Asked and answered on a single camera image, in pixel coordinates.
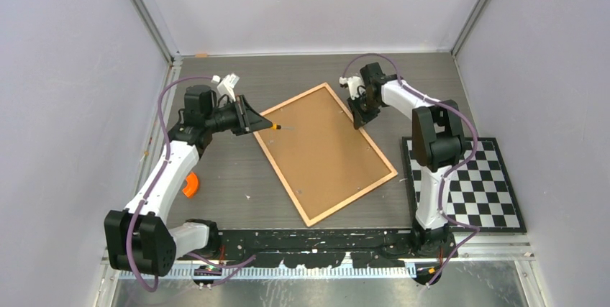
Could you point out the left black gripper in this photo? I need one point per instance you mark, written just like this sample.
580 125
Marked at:
247 120

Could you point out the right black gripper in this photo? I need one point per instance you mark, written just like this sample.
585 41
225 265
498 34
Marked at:
360 117

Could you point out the orange handled screwdriver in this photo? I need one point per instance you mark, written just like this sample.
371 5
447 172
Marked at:
280 127

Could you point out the wooden picture frame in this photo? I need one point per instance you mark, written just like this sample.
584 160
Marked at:
324 164

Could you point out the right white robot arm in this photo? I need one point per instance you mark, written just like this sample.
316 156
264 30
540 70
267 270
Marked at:
438 140

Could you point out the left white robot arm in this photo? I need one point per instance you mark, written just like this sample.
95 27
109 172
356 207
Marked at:
137 237

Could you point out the orange curved plastic piece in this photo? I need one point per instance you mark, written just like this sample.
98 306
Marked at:
192 185

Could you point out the black white checkerboard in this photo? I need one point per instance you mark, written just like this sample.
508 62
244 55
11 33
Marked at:
481 194

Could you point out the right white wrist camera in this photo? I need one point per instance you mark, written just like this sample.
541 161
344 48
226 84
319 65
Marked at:
355 86

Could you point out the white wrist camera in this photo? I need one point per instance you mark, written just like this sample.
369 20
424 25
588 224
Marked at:
355 86
226 85

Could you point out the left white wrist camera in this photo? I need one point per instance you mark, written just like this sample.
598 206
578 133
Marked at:
226 85

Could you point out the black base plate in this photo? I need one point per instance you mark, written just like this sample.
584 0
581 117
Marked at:
320 248

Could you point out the aluminium rail front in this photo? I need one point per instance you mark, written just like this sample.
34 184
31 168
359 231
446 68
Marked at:
349 266

